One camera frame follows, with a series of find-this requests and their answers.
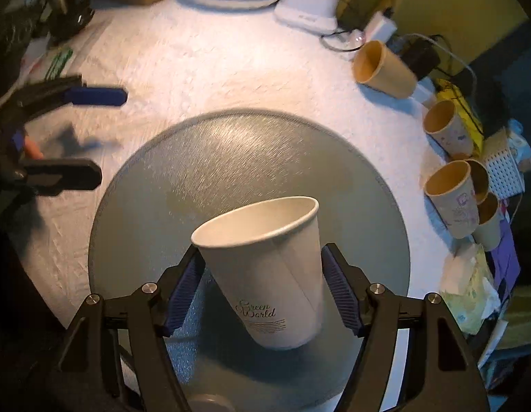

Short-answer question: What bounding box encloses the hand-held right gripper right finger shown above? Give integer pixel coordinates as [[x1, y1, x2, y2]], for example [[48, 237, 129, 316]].
[[321, 243, 492, 412]]

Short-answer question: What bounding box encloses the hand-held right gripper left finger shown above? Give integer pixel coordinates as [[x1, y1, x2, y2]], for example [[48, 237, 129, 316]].
[[55, 244, 206, 412]]

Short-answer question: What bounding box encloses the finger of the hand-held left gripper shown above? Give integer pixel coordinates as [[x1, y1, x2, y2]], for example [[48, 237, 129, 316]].
[[14, 75, 129, 114], [14, 158, 103, 196]]

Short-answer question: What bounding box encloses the white paper cup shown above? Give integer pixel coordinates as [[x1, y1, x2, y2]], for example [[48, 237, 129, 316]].
[[191, 196, 327, 350]]

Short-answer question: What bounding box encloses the beige printed paper cup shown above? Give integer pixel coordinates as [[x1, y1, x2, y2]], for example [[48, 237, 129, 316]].
[[422, 100, 475, 159], [424, 160, 480, 238]]

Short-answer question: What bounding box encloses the plain beige paper cup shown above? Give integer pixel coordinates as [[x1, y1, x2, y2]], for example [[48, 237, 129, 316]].
[[352, 40, 419, 99]]

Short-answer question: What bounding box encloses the green printed paper sheet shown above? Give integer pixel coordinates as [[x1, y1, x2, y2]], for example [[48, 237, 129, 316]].
[[23, 36, 77, 83]]

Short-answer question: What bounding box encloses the crumpled tissue packet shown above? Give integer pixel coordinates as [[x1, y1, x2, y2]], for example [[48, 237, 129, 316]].
[[438, 244, 501, 336]]

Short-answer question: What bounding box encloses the grey round tray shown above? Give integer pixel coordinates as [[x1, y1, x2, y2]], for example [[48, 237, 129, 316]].
[[88, 109, 411, 412]]

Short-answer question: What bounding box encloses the white tablecloth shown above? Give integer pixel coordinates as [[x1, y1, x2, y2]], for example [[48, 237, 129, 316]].
[[23, 0, 464, 322]]

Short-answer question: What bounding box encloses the white perforated basket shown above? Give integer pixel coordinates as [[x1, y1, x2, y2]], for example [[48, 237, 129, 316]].
[[481, 138, 529, 199]]

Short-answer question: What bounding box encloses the yellow plastic bag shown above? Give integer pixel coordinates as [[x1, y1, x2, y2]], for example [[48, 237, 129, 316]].
[[436, 78, 484, 149]]

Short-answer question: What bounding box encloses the white plastic appliance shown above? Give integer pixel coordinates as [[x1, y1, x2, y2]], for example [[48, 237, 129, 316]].
[[273, 0, 340, 32]]

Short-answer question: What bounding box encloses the white power adapter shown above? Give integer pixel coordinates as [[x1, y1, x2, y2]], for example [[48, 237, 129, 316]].
[[363, 11, 398, 44]]

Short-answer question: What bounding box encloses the grey cable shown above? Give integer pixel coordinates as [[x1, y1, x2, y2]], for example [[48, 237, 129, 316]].
[[405, 32, 476, 108]]

